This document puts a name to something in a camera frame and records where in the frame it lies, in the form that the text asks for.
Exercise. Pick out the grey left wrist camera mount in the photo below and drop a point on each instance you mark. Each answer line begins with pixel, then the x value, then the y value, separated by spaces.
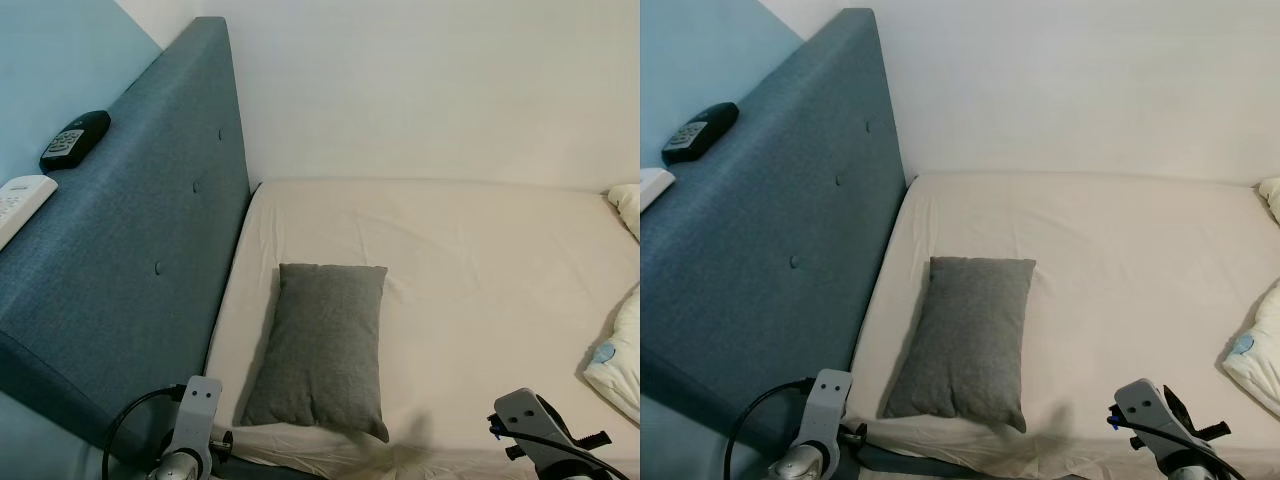
pixel 195 410
pixel 828 400

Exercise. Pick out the black remote control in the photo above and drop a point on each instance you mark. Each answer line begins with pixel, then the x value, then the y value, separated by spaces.
pixel 700 132
pixel 75 140

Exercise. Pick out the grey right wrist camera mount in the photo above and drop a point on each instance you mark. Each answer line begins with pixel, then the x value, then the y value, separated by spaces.
pixel 525 415
pixel 1145 405

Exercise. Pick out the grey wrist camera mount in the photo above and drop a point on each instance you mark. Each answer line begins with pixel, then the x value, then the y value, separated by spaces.
pixel 195 410
pixel 1145 405
pixel 828 400
pixel 525 415

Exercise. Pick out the white remote control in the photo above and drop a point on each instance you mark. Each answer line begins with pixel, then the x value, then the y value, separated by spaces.
pixel 655 188
pixel 20 205

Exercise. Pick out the grey pillow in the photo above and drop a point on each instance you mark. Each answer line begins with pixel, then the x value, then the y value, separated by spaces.
pixel 965 335
pixel 320 340

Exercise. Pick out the mattress with beige sheet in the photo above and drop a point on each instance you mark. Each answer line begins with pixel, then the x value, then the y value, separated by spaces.
pixel 1120 270
pixel 480 280

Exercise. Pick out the cream cartoon print quilt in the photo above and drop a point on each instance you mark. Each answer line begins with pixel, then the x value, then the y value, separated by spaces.
pixel 620 365
pixel 1260 355

